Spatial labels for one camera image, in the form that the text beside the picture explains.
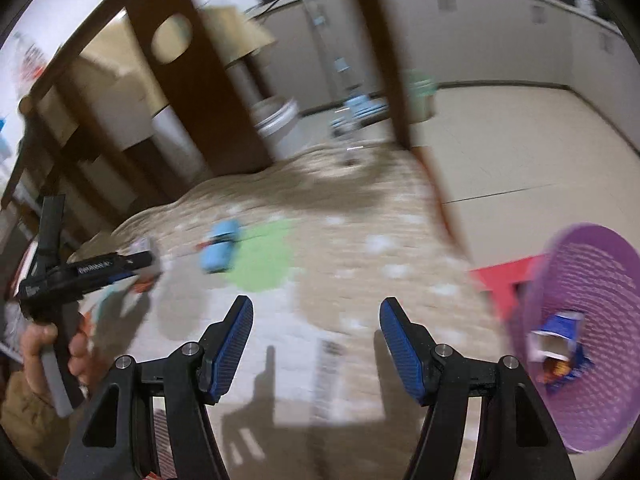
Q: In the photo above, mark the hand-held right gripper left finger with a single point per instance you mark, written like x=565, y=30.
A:
x=232, y=345

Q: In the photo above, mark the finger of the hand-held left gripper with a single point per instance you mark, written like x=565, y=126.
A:
x=135, y=261

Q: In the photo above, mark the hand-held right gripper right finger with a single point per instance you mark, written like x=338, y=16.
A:
x=400, y=350

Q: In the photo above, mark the blue and white carton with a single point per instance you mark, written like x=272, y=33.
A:
x=562, y=327

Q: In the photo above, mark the purple plastic mesh basket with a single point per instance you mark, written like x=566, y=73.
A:
x=600, y=410

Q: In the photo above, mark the person's left forearm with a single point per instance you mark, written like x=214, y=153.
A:
x=30, y=420

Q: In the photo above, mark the person's left hand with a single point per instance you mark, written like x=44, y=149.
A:
x=37, y=337

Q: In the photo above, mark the light blue sponge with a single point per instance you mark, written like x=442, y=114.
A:
x=217, y=255

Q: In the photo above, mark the beige patterned mat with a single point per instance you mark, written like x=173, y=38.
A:
x=350, y=260

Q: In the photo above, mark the red floor mat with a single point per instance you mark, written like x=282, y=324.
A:
x=500, y=275

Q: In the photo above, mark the large tan cardboard box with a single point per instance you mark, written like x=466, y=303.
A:
x=115, y=95

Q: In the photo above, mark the dark wooden chair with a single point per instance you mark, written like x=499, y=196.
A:
x=210, y=110

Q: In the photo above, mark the white plastic bucket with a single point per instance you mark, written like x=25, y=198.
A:
x=275, y=120

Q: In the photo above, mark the white printed plastic bag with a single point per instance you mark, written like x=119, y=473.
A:
x=30, y=60

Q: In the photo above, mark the clear water bottle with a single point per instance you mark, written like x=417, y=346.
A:
x=345, y=125

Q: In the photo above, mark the open cardboard box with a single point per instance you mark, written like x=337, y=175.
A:
x=235, y=35

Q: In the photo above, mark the green plastic basket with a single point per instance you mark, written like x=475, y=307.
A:
x=422, y=95

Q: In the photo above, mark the white cabinet row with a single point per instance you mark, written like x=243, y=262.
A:
x=500, y=35

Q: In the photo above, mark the dark wooden post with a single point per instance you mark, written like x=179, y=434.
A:
x=385, y=60

